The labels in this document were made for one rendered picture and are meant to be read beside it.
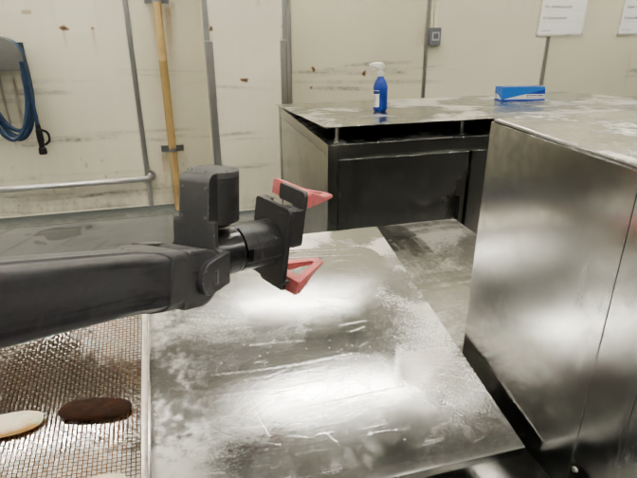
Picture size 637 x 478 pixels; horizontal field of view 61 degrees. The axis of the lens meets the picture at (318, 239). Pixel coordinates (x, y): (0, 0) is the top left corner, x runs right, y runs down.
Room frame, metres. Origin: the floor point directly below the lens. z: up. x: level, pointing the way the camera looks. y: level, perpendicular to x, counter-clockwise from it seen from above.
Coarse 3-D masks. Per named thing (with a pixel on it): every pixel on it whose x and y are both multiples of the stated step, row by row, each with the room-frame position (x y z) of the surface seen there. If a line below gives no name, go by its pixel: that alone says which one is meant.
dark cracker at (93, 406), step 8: (80, 400) 0.61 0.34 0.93; (88, 400) 0.61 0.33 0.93; (96, 400) 0.62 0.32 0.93; (104, 400) 0.62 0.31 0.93; (112, 400) 0.62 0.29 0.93; (120, 400) 0.62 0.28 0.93; (128, 400) 0.62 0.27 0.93; (64, 408) 0.60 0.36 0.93; (72, 408) 0.60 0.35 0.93; (80, 408) 0.60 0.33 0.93; (88, 408) 0.60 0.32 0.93; (96, 408) 0.60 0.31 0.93; (104, 408) 0.60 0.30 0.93; (112, 408) 0.60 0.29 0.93; (120, 408) 0.61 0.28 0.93; (128, 408) 0.61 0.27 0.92; (64, 416) 0.59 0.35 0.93; (72, 416) 0.59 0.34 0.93; (80, 416) 0.59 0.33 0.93; (88, 416) 0.59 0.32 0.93; (96, 416) 0.59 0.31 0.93; (104, 416) 0.59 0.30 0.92; (112, 416) 0.59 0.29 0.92
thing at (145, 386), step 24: (72, 336) 0.75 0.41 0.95; (96, 336) 0.76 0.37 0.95; (144, 336) 0.76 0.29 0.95; (0, 360) 0.69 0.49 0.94; (24, 360) 0.70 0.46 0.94; (144, 360) 0.70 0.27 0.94; (48, 384) 0.65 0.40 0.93; (72, 384) 0.65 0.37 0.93; (120, 384) 0.66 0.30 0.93; (144, 384) 0.66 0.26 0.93; (0, 408) 0.61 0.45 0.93; (48, 408) 0.61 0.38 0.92; (144, 408) 0.61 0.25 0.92; (48, 432) 0.57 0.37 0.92; (72, 432) 0.57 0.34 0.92; (144, 432) 0.57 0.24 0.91; (0, 456) 0.53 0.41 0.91; (144, 456) 0.54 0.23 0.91
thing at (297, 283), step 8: (288, 264) 0.67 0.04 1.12; (296, 264) 0.67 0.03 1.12; (304, 264) 0.68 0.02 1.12; (312, 264) 0.67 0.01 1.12; (320, 264) 0.67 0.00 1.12; (288, 272) 0.64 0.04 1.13; (304, 272) 0.64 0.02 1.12; (312, 272) 0.65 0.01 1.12; (264, 280) 0.65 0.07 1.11; (288, 280) 0.63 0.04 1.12; (296, 280) 0.62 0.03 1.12; (304, 280) 0.63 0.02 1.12; (280, 288) 0.63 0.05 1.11; (288, 288) 0.62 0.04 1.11; (296, 288) 0.61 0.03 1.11
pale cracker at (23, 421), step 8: (0, 416) 0.58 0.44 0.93; (8, 416) 0.58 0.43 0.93; (16, 416) 0.58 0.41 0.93; (24, 416) 0.58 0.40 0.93; (32, 416) 0.59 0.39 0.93; (40, 416) 0.59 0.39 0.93; (0, 424) 0.57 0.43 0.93; (8, 424) 0.57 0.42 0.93; (16, 424) 0.57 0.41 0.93; (24, 424) 0.57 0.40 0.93; (32, 424) 0.58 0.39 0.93; (0, 432) 0.56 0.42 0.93; (8, 432) 0.56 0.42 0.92; (16, 432) 0.56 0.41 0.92
